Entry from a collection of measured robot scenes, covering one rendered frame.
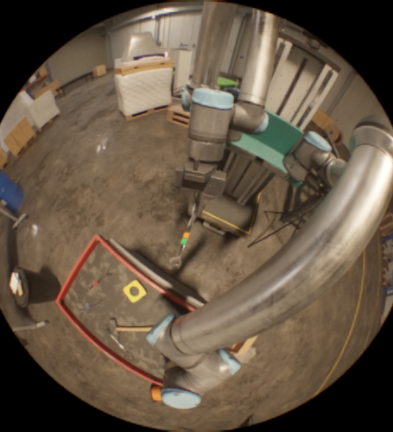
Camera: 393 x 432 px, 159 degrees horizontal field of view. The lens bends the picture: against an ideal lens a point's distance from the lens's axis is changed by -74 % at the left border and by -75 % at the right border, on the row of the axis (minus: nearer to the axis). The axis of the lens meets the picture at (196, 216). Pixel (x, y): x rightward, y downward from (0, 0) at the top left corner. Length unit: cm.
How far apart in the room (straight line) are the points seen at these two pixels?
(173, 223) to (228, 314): 149
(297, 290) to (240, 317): 7
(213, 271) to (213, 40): 173
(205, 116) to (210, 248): 143
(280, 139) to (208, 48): 63
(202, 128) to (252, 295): 29
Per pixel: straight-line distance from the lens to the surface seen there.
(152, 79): 334
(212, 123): 30
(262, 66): 48
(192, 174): 28
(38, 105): 713
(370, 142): 24
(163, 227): 161
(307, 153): 81
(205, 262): 156
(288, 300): 16
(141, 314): 67
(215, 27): 62
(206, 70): 65
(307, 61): 95
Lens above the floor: 153
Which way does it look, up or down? 66 degrees down
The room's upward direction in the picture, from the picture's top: 17 degrees clockwise
